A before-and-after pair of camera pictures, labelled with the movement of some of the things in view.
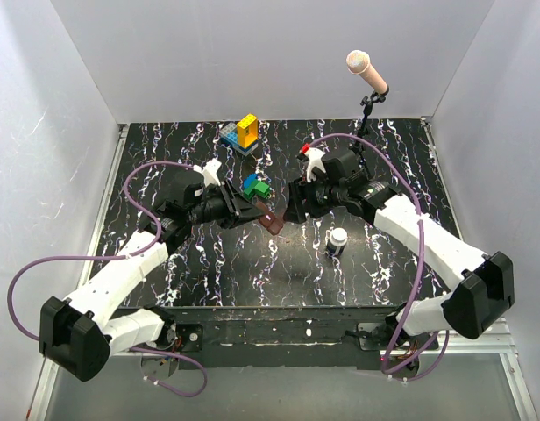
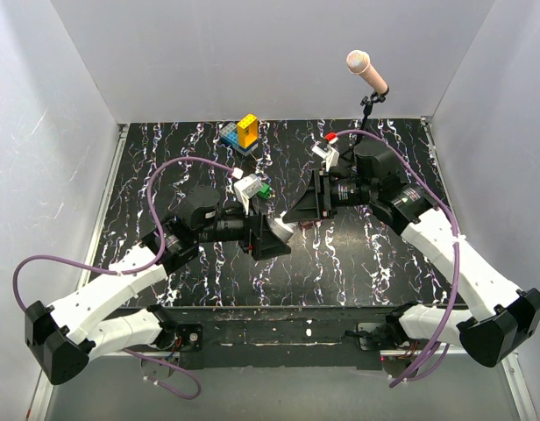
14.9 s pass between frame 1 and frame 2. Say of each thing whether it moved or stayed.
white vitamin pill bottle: moved
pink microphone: stayed
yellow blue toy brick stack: stayed
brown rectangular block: moved
